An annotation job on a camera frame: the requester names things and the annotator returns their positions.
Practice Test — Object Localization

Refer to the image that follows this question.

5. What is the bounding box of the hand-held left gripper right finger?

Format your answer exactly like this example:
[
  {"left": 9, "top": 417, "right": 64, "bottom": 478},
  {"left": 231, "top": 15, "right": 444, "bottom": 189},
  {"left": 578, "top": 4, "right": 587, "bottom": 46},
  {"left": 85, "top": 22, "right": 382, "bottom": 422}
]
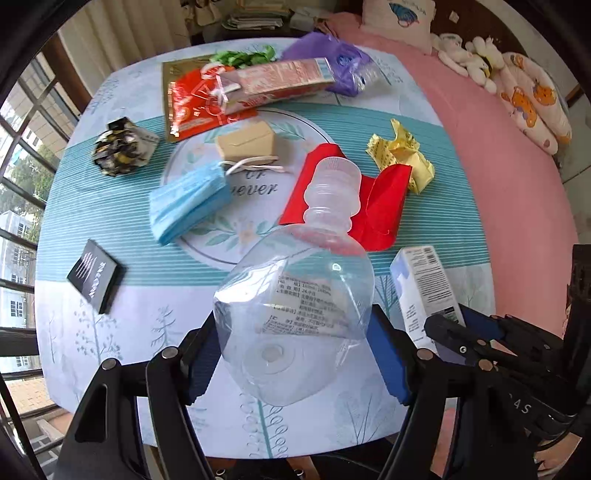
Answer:
[{"left": 367, "top": 305, "right": 539, "bottom": 480}]

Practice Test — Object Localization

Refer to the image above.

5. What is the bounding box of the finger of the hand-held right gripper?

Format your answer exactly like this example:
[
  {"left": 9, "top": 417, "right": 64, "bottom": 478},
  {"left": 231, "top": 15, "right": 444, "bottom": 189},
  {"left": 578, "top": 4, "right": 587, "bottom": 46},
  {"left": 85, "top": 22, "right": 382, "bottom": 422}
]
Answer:
[
  {"left": 424, "top": 314, "right": 522, "bottom": 370},
  {"left": 459, "top": 305, "right": 566, "bottom": 367}
]

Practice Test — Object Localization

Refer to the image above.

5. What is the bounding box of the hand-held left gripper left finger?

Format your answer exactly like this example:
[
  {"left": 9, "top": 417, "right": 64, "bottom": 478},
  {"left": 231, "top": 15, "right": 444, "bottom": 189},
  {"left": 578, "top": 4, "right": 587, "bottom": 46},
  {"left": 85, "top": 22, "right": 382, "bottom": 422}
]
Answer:
[{"left": 53, "top": 318, "right": 222, "bottom": 480}]

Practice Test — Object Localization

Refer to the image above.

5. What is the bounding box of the white and blue carton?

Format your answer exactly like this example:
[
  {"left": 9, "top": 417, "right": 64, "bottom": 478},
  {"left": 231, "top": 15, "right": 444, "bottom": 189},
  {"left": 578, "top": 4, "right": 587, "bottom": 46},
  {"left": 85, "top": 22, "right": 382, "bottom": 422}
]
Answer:
[{"left": 389, "top": 244, "right": 466, "bottom": 354}]

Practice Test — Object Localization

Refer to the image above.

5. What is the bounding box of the clear plastic bottle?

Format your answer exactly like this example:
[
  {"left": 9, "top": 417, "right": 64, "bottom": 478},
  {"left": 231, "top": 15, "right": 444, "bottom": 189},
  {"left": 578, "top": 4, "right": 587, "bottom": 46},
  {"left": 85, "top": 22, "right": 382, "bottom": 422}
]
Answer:
[{"left": 212, "top": 157, "right": 376, "bottom": 407}]

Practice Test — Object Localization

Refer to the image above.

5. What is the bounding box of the black box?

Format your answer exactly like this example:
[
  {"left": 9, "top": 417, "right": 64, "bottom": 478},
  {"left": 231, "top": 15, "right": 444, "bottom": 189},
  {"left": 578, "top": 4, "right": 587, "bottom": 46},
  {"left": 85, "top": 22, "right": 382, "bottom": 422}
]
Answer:
[{"left": 67, "top": 239, "right": 125, "bottom": 315}]

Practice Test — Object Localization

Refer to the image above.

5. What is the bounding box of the red paper envelope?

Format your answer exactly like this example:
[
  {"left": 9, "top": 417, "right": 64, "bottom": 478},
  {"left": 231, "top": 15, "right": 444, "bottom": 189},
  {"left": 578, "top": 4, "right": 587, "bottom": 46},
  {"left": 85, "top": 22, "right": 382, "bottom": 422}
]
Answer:
[{"left": 278, "top": 143, "right": 413, "bottom": 252}]

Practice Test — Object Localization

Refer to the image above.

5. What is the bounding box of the blue face mask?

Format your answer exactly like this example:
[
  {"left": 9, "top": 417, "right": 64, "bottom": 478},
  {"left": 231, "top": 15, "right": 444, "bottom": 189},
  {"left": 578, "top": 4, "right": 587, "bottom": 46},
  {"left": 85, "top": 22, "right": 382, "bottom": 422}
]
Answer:
[{"left": 148, "top": 156, "right": 287, "bottom": 245}]

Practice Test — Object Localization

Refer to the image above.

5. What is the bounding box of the yellow wrapper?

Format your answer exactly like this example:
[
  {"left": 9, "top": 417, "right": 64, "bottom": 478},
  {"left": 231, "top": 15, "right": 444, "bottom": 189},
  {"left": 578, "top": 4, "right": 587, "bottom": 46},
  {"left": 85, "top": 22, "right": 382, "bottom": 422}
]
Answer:
[{"left": 366, "top": 119, "right": 435, "bottom": 195}]

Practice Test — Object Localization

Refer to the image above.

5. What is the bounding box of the small tan paper box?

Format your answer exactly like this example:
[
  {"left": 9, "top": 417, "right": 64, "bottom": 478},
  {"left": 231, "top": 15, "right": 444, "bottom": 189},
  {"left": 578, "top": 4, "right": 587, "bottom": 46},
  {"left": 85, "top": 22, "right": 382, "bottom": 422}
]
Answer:
[{"left": 216, "top": 121, "right": 278, "bottom": 163}]

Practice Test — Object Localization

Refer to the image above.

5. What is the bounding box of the black gold wrapper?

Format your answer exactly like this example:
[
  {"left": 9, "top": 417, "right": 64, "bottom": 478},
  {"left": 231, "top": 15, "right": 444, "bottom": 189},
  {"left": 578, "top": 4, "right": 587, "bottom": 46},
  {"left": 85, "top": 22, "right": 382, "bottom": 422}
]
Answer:
[{"left": 92, "top": 117, "right": 160, "bottom": 177}]

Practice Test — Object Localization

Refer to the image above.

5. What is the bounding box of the red and gold snack bag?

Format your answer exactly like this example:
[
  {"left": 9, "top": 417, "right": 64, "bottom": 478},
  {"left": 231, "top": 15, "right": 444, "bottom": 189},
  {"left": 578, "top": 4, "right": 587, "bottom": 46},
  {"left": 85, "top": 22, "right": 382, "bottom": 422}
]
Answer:
[{"left": 161, "top": 60, "right": 259, "bottom": 144}]

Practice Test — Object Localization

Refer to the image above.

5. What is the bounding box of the pink drink carton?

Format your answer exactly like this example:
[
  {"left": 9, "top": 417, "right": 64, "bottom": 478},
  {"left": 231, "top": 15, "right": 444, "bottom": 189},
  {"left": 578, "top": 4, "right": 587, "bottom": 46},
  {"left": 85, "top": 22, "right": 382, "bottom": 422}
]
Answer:
[{"left": 215, "top": 58, "right": 335, "bottom": 114}]

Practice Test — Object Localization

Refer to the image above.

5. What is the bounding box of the green paper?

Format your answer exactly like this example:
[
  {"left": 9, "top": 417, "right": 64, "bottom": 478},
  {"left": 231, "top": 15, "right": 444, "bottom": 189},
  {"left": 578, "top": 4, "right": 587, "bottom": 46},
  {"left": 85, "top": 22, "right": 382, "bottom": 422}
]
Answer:
[{"left": 210, "top": 44, "right": 278, "bottom": 70}]

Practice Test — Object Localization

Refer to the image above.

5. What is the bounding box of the purple plastic bag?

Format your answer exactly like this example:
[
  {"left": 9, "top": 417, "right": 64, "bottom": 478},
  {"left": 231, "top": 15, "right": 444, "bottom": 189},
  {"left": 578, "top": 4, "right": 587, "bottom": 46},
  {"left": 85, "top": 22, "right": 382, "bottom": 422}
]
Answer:
[{"left": 281, "top": 31, "right": 379, "bottom": 97}]

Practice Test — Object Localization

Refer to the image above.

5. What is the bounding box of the person's right hand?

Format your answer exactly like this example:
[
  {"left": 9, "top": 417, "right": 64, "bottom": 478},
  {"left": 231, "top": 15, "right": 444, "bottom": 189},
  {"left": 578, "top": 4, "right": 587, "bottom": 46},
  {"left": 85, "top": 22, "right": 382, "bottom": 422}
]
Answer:
[{"left": 533, "top": 436, "right": 583, "bottom": 479}]

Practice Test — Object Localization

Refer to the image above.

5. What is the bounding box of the tree printed tablecloth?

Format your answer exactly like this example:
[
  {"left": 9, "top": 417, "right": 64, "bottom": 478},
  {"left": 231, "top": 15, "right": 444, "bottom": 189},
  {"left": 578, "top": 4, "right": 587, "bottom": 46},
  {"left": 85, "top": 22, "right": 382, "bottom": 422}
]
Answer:
[{"left": 34, "top": 37, "right": 497, "bottom": 457}]

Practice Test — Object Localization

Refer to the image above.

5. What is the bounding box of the pink bed sheet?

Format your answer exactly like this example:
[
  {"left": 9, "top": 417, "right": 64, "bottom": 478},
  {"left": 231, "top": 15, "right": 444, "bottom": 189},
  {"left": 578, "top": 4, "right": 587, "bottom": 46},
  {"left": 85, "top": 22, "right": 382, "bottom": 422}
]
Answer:
[{"left": 323, "top": 11, "right": 583, "bottom": 342}]

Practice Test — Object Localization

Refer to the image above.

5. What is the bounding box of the bear printed pillow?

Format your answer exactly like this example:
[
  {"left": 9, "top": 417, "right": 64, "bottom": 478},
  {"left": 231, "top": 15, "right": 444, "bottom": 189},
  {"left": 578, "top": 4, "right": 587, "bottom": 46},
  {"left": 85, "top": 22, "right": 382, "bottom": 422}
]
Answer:
[{"left": 496, "top": 52, "right": 573, "bottom": 155}]

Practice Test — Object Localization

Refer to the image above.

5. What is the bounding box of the white plush toy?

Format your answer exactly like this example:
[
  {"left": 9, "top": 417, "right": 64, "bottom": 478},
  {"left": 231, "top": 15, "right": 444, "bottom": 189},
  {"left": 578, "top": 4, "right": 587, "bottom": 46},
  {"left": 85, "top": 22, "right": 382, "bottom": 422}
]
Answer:
[{"left": 464, "top": 37, "right": 504, "bottom": 93}]

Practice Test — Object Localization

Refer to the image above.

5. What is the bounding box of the white plush rabbit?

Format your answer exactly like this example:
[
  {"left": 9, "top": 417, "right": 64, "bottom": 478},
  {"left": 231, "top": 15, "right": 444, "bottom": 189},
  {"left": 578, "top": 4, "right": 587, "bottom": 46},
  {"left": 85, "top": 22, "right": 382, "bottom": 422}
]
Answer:
[{"left": 431, "top": 33, "right": 476, "bottom": 75}]

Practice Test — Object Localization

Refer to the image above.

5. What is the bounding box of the window grille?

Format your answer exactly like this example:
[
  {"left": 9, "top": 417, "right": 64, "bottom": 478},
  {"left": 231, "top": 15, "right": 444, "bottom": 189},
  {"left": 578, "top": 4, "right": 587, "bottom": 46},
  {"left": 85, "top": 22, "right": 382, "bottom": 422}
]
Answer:
[{"left": 0, "top": 51, "right": 93, "bottom": 462}]

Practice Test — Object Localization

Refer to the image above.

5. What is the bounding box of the dark wooden headboard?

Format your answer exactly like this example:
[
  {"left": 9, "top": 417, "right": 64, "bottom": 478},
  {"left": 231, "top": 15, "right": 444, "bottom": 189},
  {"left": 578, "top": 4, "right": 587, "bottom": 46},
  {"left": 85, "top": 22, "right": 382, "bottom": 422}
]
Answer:
[{"left": 434, "top": 0, "right": 536, "bottom": 54}]

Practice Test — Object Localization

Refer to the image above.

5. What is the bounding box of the white embroidered cushion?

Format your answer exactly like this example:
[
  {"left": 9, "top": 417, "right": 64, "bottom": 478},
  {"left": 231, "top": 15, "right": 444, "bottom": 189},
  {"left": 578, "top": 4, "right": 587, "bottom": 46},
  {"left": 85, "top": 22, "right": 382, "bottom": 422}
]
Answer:
[{"left": 361, "top": 0, "right": 437, "bottom": 49}]

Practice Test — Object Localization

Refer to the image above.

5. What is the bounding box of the cream curtain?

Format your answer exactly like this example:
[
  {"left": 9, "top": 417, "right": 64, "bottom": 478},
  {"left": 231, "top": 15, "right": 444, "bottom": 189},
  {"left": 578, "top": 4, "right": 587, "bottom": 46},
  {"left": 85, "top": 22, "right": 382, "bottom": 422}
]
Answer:
[{"left": 60, "top": 0, "right": 195, "bottom": 88}]

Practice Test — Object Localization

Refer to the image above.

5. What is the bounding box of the small pale box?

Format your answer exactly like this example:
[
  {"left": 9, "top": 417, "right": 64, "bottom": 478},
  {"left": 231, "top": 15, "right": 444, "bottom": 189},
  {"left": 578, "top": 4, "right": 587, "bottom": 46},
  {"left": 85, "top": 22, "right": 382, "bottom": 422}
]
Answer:
[{"left": 291, "top": 9, "right": 326, "bottom": 29}]

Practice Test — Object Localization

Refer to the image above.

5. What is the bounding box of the stack of books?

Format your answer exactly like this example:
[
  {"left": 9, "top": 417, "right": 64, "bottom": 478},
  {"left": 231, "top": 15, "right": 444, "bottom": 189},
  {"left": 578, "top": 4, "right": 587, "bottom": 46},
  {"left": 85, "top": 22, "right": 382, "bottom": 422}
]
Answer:
[{"left": 222, "top": 0, "right": 296, "bottom": 31}]

